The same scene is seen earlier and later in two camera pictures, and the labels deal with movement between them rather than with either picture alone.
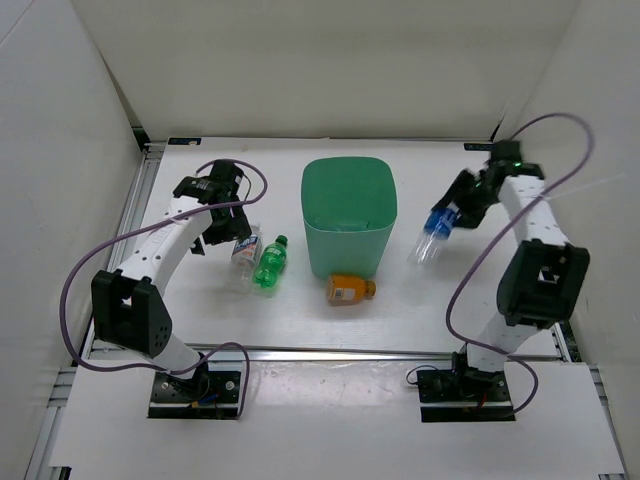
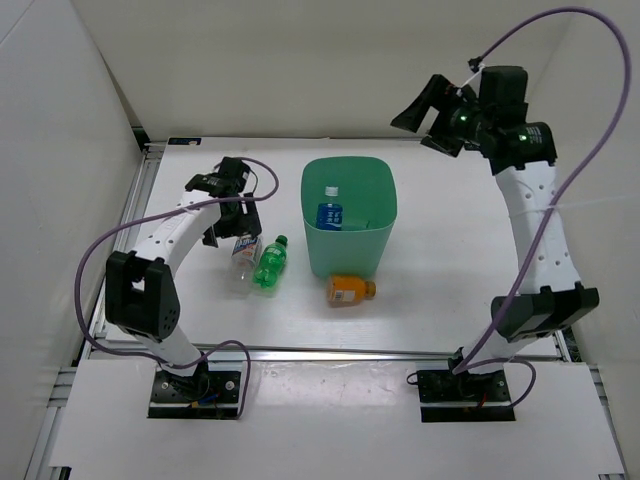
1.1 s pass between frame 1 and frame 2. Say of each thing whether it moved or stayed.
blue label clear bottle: moved
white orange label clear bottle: stayed
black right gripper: moved
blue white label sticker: stayed
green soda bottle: stayed
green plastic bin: stayed
